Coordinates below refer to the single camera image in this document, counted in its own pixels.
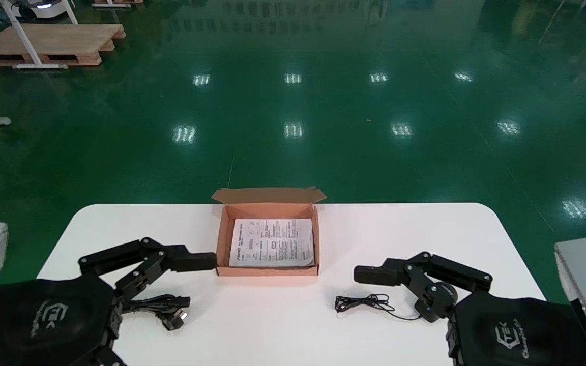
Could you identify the black covered left gripper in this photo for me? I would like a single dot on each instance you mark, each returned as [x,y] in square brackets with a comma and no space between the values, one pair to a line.
[33,325]

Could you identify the black covered right gripper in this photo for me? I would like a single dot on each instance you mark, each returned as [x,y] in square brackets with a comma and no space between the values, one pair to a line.
[517,335]

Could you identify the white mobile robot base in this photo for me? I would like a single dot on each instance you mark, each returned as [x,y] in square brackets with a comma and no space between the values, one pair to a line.
[44,6]

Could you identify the orange cardboard storage box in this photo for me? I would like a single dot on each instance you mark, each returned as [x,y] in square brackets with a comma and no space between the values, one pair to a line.
[267,271]

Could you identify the printed white instruction sheet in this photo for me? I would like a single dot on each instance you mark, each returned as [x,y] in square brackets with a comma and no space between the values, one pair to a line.
[272,244]

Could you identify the large wooden pallet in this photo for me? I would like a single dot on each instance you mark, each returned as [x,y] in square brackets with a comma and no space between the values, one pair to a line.
[59,40]

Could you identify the small wooden pallet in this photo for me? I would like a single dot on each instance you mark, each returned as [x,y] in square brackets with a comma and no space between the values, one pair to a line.
[115,2]

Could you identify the white metal table frame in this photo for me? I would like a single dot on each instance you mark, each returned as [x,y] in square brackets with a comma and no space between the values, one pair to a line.
[22,35]

